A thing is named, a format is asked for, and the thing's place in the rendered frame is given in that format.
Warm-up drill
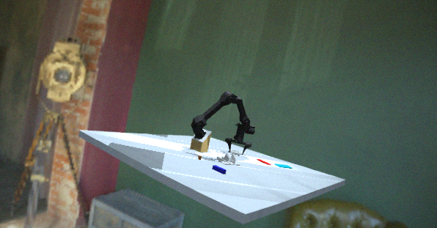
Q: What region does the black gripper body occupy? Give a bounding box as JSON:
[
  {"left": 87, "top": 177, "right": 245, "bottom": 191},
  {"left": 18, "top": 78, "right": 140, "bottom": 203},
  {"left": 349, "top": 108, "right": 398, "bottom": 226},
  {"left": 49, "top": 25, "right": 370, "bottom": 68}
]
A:
[{"left": 225, "top": 132, "right": 251, "bottom": 147}]

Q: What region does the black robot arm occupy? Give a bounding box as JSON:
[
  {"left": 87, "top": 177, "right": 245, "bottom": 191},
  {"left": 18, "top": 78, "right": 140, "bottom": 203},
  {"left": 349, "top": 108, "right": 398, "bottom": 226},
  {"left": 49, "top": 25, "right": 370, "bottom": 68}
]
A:
[{"left": 191, "top": 91, "right": 255, "bottom": 139}]

